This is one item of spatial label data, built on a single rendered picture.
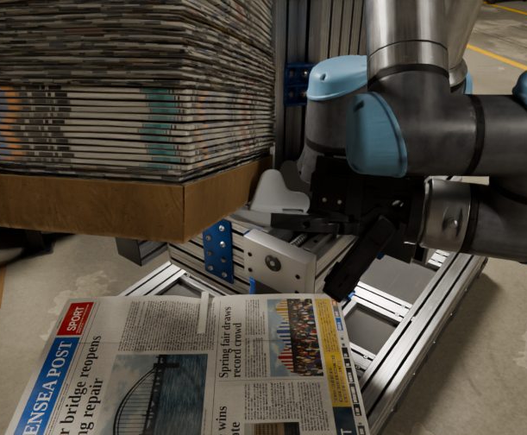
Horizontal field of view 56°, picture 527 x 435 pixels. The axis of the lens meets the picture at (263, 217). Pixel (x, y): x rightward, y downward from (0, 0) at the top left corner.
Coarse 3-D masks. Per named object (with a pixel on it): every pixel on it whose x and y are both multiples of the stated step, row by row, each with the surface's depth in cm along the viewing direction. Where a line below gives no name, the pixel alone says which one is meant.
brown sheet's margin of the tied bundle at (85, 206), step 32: (0, 192) 39; (32, 192) 38; (64, 192) 38; (96, 192) 37; (128, 192) 36; (160, 192) 36; (192, 192) 37; (224, 192) 44; (0, 224) 40; (32, 224) 39; (64, 224) 38; (96, 224) 38; (128, 224) 37; (160, 224) 36; (192, 224) 38
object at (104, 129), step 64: (0, 0) 36; (64, 0) 35; (128, 0) 34; (192, 0) 36; (256, 0) 52; (0, 64) 37; (64, 64) 36; (128, 64) 34; (192, 64) 35; (256, 64) 51; (0, 128) 38; (64, 128) 37; (128, 128) 36; (192, 128) 35; (256, 128) 56
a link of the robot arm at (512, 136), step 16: (480, 96) 44; (496, 96) 44; (512, 96) 44; (496, 112) 43; (512, 112) 43; (496, 128) 42; (512, 128) 42; (496, 144) 43; (512, 144) 43; (480, 160) 43; (496, 160) 43; (512, 160) 43; (480, 176) 46; (496, 176) 46; (512, 176) 46; (512, 192) 47
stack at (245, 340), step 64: (64, 320) 64; (128, 320) 64; (192, 320) 64; (256, 320) 64; (320, 320) 63; (64, 384) 55; (128, 384) 55; (192, 384) 55; (256, 384) 55; (320, 384) 55
